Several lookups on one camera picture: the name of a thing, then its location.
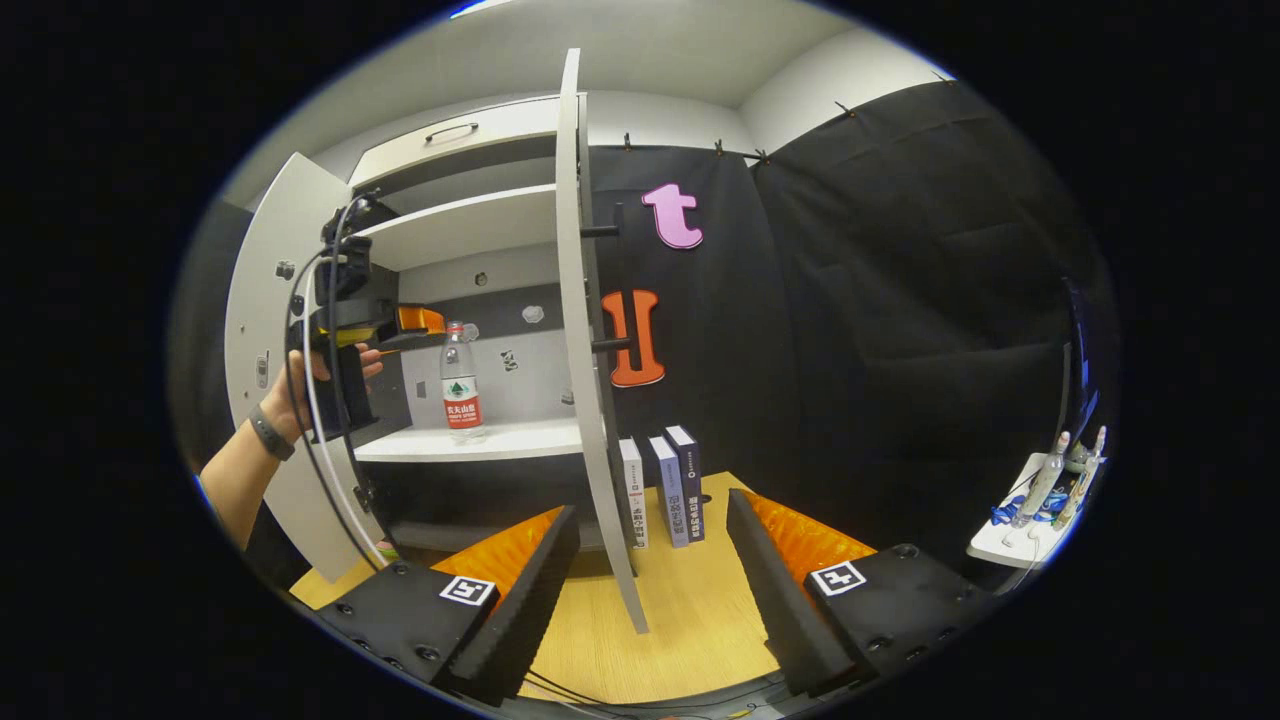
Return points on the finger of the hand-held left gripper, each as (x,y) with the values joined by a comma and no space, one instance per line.
(420,320)
(410,341)

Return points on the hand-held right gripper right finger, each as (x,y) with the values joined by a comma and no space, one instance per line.
(775,600)

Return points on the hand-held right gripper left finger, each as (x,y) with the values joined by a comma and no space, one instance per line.
(520,620)

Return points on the clear water bottle red label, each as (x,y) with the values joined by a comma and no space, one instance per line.
(462,400)

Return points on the white cabinet door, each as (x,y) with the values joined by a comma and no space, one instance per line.
(580,300)
(260,280)

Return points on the white cabinet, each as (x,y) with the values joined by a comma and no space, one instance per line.
(470,225)

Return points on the dark navy book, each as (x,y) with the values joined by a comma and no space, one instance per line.
(692,480)

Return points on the light blue book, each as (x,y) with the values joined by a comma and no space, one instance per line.
(668,495)

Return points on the white book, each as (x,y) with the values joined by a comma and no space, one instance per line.
(633,495)

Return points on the black wristband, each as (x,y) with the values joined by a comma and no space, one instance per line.
(270,435)

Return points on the white side table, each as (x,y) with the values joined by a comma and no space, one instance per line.
(1000,548)

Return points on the black backdrop cloth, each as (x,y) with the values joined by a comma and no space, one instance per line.
(850,350)

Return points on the slim clear bottle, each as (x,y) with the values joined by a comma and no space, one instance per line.
(1082,475)
(1040,480)

